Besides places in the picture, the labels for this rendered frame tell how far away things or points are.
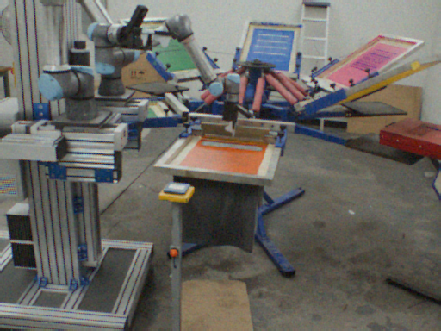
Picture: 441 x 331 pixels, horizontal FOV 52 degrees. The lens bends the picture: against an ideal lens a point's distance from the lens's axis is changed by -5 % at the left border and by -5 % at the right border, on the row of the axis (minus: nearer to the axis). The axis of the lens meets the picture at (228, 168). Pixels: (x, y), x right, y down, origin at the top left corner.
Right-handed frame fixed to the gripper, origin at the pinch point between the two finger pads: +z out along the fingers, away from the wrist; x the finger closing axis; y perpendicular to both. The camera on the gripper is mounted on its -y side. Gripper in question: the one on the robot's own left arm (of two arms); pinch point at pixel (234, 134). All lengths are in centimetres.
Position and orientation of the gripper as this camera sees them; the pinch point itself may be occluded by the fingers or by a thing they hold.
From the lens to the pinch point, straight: 282.8
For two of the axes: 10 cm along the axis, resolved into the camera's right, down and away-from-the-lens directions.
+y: -9.8, -1.0, 1.6
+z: -0.4, 9.3, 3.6
